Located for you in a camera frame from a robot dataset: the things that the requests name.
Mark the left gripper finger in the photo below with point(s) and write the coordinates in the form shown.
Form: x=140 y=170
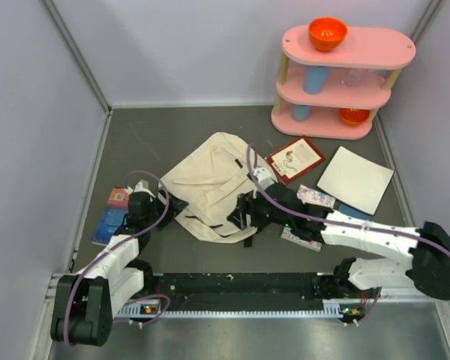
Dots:
x=175 y=205
x=167 y=219

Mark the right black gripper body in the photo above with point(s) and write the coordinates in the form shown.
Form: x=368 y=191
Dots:
x=261 y=212

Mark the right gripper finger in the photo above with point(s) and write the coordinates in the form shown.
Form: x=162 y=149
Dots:
x=238 y=217
x=244 y=201

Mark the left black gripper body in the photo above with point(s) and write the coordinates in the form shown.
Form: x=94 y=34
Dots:
x=157 y=209

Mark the cream canvas student backpack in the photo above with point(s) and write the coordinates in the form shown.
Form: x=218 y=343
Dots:
x=209 y=180

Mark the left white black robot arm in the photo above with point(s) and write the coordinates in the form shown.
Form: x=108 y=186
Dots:
x=87 y=301

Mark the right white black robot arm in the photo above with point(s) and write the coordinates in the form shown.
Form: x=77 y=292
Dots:
x=406 y=256

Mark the blue orange paperback book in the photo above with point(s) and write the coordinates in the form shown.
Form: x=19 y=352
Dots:
x=112 y=216

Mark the floral pink white book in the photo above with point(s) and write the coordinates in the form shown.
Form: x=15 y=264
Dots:
x=309 y=196

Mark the red cover book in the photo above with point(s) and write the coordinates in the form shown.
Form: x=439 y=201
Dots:
x=295 y=159

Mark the small blue notebook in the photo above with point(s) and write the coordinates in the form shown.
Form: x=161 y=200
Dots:
x=352 y=212

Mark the white square notebook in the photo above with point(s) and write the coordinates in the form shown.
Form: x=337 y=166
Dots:
x=355 y=181

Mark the blue cup on bottom shelf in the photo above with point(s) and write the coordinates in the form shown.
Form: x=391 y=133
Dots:
x=300 y=112

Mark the blue cup on shelf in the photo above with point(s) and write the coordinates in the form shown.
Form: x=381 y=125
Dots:
x=314 y=78
x=300 y=112

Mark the orange bowl on bottom shelf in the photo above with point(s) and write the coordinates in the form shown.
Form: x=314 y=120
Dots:
x=353 y=117

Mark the orange bowl on shelf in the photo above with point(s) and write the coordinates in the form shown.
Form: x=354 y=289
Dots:
x=353 y=117
x=326 y=33

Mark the pink three-tier shelf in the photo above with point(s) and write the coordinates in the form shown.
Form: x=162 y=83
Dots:
x=382 y=52

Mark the blue cup on middle shelf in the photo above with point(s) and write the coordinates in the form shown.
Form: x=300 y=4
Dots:
x=314 y=78

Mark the clear glass on middle shelf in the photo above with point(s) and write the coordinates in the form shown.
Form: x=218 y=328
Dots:
x=352 y=76

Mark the orange bowl on top shelf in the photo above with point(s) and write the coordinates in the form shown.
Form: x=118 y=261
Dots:
x=326 y=33

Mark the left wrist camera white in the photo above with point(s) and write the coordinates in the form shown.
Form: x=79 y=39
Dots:
x=141 y=186

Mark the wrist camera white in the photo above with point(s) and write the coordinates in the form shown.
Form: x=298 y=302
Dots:
x=264 y=177
x=141 y=186

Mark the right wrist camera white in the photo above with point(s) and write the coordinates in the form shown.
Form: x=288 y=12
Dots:
x=264 y=177

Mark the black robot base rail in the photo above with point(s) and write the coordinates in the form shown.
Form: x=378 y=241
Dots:
x=242 y=291

